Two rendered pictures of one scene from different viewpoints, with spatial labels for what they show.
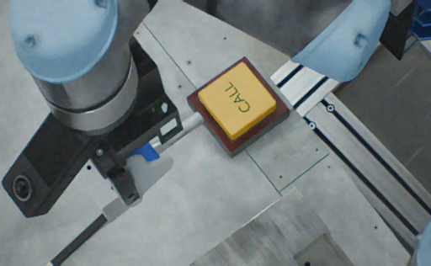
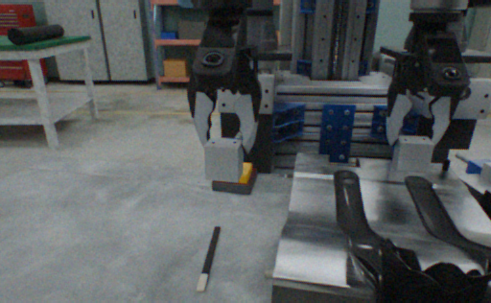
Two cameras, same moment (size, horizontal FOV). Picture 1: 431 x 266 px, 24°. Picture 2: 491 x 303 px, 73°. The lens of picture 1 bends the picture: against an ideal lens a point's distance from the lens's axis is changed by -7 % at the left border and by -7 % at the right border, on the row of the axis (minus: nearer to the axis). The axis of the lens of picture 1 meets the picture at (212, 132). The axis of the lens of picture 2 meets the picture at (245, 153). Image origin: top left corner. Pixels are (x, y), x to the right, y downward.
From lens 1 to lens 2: 0.88 m
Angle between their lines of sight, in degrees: 56
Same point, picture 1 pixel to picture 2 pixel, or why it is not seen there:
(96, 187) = (225, 145)
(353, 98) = not seen: hidden behind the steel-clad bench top
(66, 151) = (231, 29)
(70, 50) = not seen: outside the picture
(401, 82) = not seen: hidden behind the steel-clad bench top
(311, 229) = (322, 157)
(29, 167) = (210, 49)
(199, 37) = (195, 175)
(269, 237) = (311, 165)
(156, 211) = (238, 222)
